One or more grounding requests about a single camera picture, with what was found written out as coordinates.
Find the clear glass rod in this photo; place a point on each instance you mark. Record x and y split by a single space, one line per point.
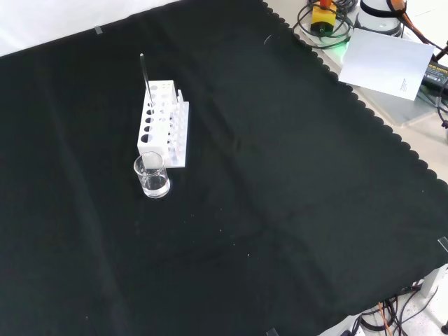
145 77

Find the white test tube rack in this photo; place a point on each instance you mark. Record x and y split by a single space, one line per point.
164 120

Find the black bench cloth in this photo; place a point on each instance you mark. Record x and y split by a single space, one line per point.
245 175

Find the small clear glass beaker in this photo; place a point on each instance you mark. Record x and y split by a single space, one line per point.
151 176

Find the clear tape strip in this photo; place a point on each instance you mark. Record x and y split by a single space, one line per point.
272 332
98 31
443 244

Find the yellow stop button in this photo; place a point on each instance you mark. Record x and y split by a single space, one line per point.
323 18

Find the pale board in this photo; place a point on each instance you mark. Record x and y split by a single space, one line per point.
385 68

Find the black power adapter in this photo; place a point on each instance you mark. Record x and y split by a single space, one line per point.
436 75

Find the grey bench leg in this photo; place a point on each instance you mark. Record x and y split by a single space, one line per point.
432 283

